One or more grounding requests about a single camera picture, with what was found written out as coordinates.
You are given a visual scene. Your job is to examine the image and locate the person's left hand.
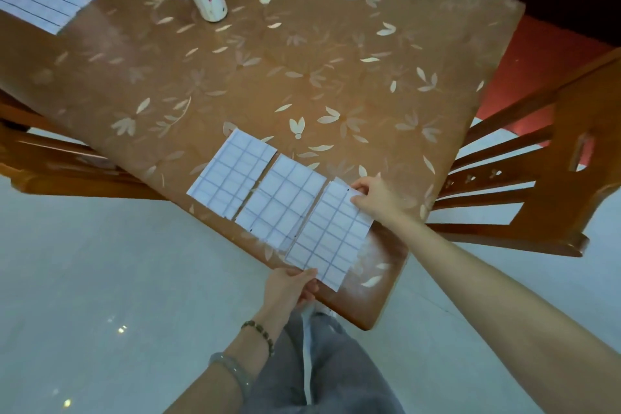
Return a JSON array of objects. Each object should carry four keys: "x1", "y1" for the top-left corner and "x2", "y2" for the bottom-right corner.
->
[{"x1": 254, "y1": 267, "x2": 320, "y2": 327}]

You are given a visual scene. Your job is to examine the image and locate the person's right hand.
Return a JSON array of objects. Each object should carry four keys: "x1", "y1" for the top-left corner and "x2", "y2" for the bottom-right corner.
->
[{"x1": 350, "y1": 175, "x2": 413, "y2": 231}]

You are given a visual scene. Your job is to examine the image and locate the person's right forearm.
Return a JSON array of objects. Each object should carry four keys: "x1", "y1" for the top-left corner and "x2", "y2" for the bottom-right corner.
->
[{"x1": 387, "y1": 214, "x2": 621, "y2": 414}]

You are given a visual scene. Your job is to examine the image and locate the person's left forearm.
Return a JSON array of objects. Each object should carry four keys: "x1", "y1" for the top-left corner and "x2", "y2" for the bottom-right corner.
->
[{"x1": 164, "y1": 316, "x2": 278, "y2": 414}]

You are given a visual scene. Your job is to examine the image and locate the person's grey trousers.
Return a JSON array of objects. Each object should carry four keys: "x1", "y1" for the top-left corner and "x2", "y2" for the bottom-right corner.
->
[{"x1": 242, "y1": 309, "x2": 406, "y2": 414}]

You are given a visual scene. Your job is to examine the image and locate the pale jade bangle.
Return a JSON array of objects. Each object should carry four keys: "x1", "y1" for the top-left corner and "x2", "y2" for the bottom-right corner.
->
[{"x1": 208, "y1": 352, "x2": 253, "y2": 398}]

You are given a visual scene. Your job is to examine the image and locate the brown floral wooden table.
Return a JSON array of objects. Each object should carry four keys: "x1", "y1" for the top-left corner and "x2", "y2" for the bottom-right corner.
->
[{"x1": 0, "y1": 0, "x2": 527, "y2": 331}]

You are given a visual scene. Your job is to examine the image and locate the wooden dining chair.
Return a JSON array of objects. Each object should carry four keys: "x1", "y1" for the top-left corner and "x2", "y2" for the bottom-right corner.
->
[
  {"x1": 0, "y1": 88, "x2": 168, "y2": 201},
  {"x1": 426, "y1": 47, "x2": 621, "y2": 258}
]

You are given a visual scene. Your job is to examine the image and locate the red floor mat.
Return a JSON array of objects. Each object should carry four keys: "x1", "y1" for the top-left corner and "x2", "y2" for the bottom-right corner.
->
[{"x1": 475, "y1": 16, "x2": 613, "y2": 167}]

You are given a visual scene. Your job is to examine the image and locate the dark beaded bracelet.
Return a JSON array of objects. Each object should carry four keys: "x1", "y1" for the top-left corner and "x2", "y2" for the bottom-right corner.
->
[{"x1": 241, "y1": 320, "x2": 276, "y2": 356}]

